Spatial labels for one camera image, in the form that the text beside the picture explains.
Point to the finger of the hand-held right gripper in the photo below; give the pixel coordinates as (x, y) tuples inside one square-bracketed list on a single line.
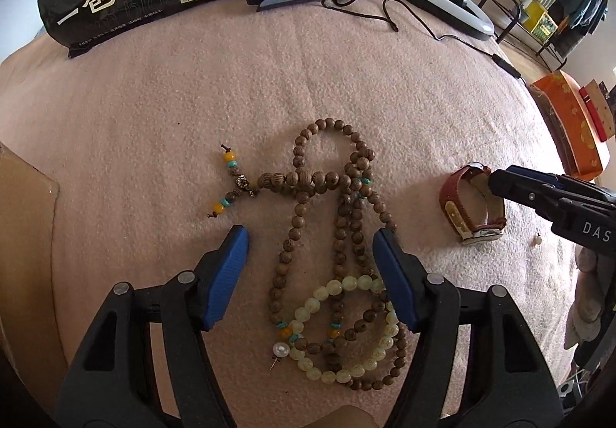
[(572, 187), (519, 192)]

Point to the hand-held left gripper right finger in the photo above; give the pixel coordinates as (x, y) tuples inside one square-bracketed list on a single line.
[(394, 274)]

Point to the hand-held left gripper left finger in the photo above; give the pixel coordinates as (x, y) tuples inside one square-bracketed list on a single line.
[(226, 278)]

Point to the small cream pearl earring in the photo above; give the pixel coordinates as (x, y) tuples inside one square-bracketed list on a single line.
[(538, 240)]

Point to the white pearl stud earring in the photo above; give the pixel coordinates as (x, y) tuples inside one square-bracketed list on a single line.
[(279, 350)]

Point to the brown cardboard box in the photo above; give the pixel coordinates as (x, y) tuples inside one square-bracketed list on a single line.
[(24, 216)]

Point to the person's right hand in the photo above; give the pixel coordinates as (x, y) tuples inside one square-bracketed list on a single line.
[(589, 303)]

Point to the orange patterned box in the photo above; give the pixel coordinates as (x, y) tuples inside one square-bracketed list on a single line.
[(572, 120)]

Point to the red flat box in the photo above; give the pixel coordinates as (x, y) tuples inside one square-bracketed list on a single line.
[(596, 112)]

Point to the yellow green box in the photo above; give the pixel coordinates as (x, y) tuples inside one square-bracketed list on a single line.
[(541, 23)]

